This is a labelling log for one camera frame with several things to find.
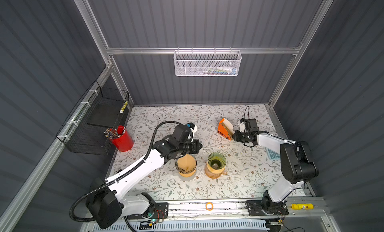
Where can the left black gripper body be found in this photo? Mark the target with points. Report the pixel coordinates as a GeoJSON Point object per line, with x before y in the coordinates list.
{"type": "Point", "coordinates": [187, 147]}

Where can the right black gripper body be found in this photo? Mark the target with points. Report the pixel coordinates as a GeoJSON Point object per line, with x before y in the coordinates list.
{"type": "Point", "coordinates": [241, 137]}

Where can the grey glass dripper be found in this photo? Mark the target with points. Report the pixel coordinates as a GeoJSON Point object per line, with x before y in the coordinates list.
{"type": "Point", "coordinates": [186, 169]}

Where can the green glass dripper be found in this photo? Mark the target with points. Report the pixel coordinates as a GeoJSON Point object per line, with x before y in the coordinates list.
{"type": "Point", "coordinates": [216, 161]}

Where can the orange glass pitcher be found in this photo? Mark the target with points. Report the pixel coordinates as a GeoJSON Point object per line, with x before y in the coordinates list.
{"type": "Point", "coordinates": [216, 175]}

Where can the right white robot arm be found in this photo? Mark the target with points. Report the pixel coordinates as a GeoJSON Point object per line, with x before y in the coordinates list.
{"type": "Point", "coordinates": [297, 163]}

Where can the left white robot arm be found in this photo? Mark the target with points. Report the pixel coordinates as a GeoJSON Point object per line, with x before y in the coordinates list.
{"type": "Point", "coordinates": [107, 201]}

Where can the orange coffee filter box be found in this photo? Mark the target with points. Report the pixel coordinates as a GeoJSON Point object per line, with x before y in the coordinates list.
{"type": "Point", "coordinates": [225, 129]}

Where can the light blue calculator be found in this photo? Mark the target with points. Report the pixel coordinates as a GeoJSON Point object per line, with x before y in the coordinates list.
{"type": "Point", "coordinates": [272, 155]}

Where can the orange tape roll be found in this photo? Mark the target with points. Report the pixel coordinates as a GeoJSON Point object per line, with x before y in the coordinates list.
{"type": "Point", "coordinates": [209, 206]}

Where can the red cup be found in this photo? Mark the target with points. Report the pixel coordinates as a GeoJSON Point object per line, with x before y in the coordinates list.
{"type": "Point", "coordinates": [120, 138]}

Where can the yellow marker in basket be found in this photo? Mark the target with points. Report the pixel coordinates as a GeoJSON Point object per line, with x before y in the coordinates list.
{"type": "Point", "coordinates": [124, 107]}

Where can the yellow glue stick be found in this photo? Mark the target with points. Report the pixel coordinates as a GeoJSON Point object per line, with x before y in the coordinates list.
{"type": "Point", "coordinates": [302, 206]}

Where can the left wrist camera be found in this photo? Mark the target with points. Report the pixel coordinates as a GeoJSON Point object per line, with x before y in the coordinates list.
{"type": "Point", "coordinates": [192, 127]}

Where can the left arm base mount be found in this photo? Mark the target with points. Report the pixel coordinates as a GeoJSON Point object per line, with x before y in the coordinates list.
{"type": "Point", "coordinates": [157, 211]}

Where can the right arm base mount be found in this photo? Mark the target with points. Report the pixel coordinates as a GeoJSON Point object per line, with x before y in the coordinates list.
{"type": "Point", "coordinates": [266, 208]}

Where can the white wire basket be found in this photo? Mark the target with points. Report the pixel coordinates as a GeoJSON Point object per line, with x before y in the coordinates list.
{"type": "Point", "coordinates": [211, 63]}

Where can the black wire basket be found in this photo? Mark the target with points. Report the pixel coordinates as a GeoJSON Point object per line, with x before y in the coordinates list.
{"type": "Point", "coordinates": [84, 130]}

